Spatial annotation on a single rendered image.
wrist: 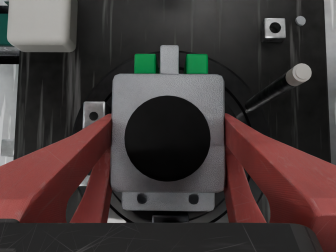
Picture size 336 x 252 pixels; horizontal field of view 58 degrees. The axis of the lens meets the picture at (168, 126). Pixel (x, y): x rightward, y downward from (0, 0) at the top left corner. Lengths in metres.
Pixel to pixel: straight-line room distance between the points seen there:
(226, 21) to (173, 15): 0.04
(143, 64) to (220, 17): 0.11
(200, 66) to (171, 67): 0.02
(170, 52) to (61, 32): 0.10
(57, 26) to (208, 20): 0.11
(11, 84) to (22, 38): 0.09
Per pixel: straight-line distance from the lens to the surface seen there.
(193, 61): 0.17
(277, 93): 0.16
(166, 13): 0.25
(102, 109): 0.20
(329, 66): 0.28
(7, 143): 0.27
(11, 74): 0.33
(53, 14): 0.25
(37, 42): 0.25
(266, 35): 0.25
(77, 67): 0.25
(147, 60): 0.17
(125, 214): 0.22
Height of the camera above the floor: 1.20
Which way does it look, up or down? 84 degrees down
